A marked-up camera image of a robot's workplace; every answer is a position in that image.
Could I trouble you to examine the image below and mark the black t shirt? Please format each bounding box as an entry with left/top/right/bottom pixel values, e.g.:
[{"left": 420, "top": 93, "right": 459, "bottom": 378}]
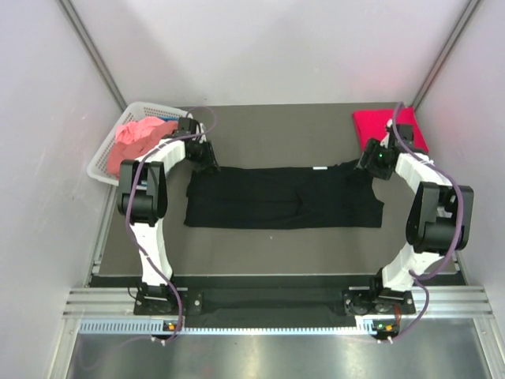
[{"left": 185, "top": 161, "right": 383, "bottom": 230}]

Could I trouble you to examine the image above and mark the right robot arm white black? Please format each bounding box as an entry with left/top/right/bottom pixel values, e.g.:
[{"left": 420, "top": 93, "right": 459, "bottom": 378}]
[{"left": 342, "top": 137, "right": 474, "bottom": 317}]

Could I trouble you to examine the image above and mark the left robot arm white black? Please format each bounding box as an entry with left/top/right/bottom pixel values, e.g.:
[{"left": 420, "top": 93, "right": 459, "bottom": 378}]
[{"left": 117, "top": 137, "right": 219, "bottom": 316}]

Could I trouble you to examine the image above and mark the folded red t shirt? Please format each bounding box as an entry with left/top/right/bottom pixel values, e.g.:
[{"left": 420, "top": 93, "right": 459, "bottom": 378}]
[{"left": 352, "top": 107, "right": 429, "bottom": 153}]

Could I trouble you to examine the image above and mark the blue t shirt in basket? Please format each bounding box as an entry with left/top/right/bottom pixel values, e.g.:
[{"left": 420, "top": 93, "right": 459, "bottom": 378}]
[{"left": 159, "top": 116, "right": 181, "bottom": 122}]

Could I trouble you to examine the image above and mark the crumpled pink t shirt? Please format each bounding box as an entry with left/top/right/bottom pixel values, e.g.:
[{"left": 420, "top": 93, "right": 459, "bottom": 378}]
[{"left": 107, "top": 116, "right": 178, "bottom": 176}]

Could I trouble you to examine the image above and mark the white plastic laundry basket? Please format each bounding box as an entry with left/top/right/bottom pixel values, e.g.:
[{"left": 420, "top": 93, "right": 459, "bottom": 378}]
[{"left": 87, "top": 102, "right": 187, "bottom": 186}]

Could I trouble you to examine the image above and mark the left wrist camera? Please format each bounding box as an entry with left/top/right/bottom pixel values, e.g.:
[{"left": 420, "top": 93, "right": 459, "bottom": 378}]
[{"left": 171, "top": 117, "right": 204, "bottom": 141}]

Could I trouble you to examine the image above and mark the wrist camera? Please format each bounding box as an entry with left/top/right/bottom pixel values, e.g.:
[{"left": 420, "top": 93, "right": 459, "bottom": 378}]
[
  {"left": 382, "top": 119, "right": 414, "bottom": 152},
  {"left": 171, "top": 117, "right": 204, "bottom": 141}
]

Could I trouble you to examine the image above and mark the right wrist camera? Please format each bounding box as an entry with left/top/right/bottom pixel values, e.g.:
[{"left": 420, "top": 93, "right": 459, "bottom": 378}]
[{"left": 382, "top": 119, "right": 414, "bottom": 152}]

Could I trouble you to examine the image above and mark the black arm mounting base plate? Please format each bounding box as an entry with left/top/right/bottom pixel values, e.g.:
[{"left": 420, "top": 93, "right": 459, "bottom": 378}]
[{"left": 154, "top": 275, "right": 413, "bottom": 328}]

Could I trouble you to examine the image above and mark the aluminium frame rail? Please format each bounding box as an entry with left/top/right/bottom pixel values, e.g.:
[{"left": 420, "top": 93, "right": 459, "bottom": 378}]
[{"left": 63, "top": 286, "right": 493, "bottom": 318}]

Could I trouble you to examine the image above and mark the perforated grey cable duct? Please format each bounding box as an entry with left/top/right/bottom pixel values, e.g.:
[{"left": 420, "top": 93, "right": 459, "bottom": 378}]
[{"left": 78, "top": 319, "right": 398, "bottom": 337}]

